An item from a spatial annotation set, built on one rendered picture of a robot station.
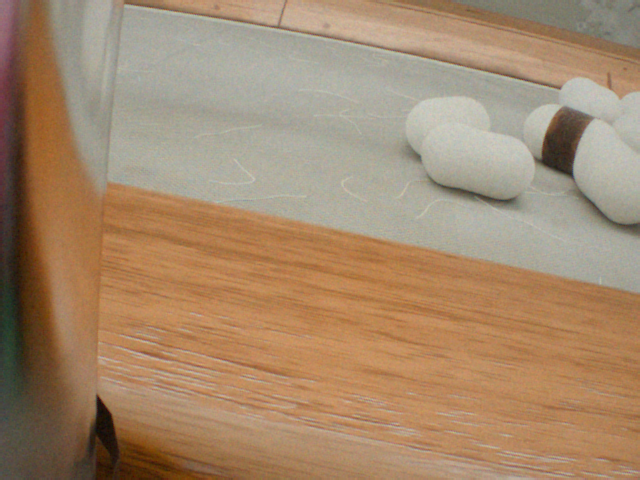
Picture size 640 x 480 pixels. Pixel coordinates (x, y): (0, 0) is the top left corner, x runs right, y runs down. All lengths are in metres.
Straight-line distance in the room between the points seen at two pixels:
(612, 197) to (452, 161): 0.05
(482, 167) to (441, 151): 0.01
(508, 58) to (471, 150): 0.22
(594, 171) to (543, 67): 0.20
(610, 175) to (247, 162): 0.10
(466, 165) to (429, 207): 0.02
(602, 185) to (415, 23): 0.22
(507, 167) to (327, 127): 0.07
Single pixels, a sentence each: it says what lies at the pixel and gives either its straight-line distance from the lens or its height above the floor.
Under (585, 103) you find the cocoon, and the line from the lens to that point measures 0.33.
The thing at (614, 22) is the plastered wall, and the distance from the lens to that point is 2.41.
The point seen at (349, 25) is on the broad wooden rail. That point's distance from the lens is 0.42.
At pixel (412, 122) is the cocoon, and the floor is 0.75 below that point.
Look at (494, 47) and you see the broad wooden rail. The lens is 0.42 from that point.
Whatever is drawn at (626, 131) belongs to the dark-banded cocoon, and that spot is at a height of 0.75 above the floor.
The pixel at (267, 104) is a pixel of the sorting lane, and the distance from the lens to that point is 0.26.
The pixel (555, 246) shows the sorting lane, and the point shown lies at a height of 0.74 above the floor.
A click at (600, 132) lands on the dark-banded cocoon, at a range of 0.25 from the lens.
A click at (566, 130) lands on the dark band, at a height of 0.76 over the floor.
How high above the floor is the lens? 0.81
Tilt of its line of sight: 24 degrees down
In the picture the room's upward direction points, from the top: 11 degrees clockwise
